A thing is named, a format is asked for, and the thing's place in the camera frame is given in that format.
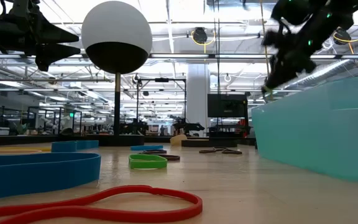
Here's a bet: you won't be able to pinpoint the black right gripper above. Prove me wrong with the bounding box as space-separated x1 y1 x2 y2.
261 12 356 93

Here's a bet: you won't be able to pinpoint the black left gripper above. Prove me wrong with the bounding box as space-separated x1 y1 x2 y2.
0 0 81 73

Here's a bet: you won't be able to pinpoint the brown rubber band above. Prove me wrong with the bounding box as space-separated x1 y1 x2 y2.
198 146 243 156

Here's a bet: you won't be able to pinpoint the long blue rubber band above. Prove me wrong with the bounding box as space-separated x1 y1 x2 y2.
51 139 99 153

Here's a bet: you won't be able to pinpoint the yellow rubber band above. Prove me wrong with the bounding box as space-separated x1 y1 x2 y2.
0 146 52 153

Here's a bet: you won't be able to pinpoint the large blue rubber band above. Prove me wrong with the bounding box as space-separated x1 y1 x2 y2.
0 152 102 202

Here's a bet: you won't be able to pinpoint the small blue rubber band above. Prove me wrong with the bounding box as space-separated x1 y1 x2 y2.
130 144 164 152

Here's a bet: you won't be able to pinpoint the dark purple rubber band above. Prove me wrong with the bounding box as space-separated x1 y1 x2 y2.
140 149 181 162

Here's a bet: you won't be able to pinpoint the green rubber band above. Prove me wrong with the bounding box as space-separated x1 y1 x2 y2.
128 154 168 170

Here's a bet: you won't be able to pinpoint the red rubber band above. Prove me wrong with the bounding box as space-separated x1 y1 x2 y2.
0 184 203 224

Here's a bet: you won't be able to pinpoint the teal translucent plastic bin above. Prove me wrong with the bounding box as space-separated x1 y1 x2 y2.
251 75 358 184

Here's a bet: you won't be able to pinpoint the white globe lamp black base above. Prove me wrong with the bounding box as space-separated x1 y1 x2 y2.
81 0 154 147

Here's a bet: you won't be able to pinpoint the black monitor on cart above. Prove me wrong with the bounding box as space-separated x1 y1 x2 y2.
207 93 252 138

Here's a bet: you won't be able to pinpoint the white building column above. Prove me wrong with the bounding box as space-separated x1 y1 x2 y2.
186 63 211 138

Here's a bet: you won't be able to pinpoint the black ceiling cable reel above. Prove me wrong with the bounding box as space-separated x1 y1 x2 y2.
333 26 358 44
190 27 216 47

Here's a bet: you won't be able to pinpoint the yellow power cord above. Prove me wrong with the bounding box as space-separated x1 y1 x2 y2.
259 0 275 103

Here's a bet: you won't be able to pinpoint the black hanging cables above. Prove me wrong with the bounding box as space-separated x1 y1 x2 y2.
212 0 221 95

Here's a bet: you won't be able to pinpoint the black frame robot station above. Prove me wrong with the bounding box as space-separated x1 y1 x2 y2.
136 77 188 137

